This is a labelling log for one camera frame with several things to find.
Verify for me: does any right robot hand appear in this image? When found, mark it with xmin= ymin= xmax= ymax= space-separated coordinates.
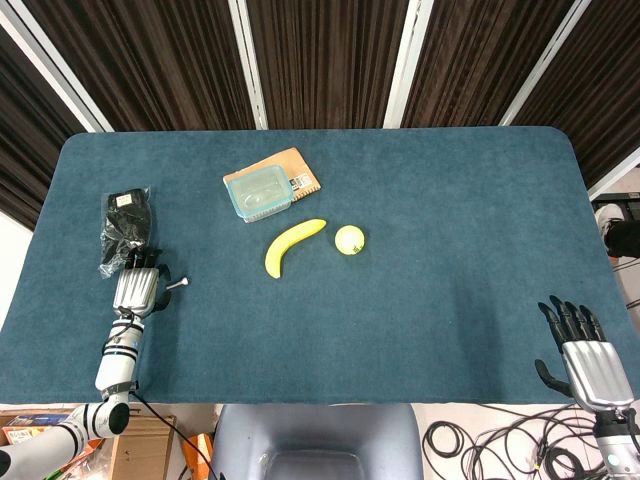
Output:
xmin=534 ymin=294 xmax=636 ymax=412

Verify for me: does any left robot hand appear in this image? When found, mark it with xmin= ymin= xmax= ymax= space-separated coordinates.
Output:
xmin=113 ymin=248 xmax=174 ymax=320

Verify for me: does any black item in plastic bag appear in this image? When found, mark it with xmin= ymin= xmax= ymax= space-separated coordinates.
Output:
xmin=97 ymin=185 xmax=154 ymax=280

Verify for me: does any black equipment at table edge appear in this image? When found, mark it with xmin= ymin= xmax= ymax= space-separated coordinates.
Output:
xmin=592 ymin=192 xmax=640 ymax=259

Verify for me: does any clear plastic food container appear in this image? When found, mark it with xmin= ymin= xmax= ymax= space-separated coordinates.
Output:
xmin=227 ymin=165 xmax=293 ymax=225

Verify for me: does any yellow banana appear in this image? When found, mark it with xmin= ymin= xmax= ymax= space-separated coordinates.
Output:
xmin=264 ymin=218 xmax=328 ymax=279

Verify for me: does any brown cardboard box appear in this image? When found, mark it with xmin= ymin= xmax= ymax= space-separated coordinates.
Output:
xmin=0 ymin=408 xmax=177 ymax=480

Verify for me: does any blue table cloth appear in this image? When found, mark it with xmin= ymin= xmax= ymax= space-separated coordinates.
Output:
xmin=0 ymin=125 xmax=632 ymax=406

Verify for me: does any brown cardboard packet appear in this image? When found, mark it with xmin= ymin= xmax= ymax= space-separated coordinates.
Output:
xmin=222 ymin=146 xmax=323 ymax=204

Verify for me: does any yellow tennis ball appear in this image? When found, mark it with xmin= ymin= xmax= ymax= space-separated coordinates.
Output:
xmin=334 ymin=225 xmax=366 ymax=256

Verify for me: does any grey chair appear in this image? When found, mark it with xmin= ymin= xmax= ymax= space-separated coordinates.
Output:
xmin=211 ymin=402 xmax=424 ymax=480

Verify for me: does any black cable bundle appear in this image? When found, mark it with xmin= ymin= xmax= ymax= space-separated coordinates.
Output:
xmin=422 ymin=402 xmax=621 ymax=480

